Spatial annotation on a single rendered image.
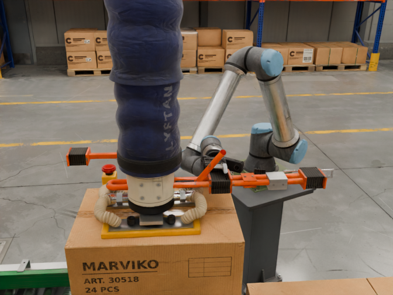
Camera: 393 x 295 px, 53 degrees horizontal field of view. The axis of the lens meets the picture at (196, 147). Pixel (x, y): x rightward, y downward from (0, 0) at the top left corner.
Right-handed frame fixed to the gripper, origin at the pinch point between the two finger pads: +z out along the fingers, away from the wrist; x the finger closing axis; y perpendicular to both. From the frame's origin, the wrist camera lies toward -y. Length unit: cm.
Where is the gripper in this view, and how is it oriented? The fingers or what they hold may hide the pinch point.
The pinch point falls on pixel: (226, 181)
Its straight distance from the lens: 146.3
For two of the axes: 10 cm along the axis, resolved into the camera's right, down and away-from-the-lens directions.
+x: 0.1, -9.2, -4.0
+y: -10.0, 0.2, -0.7
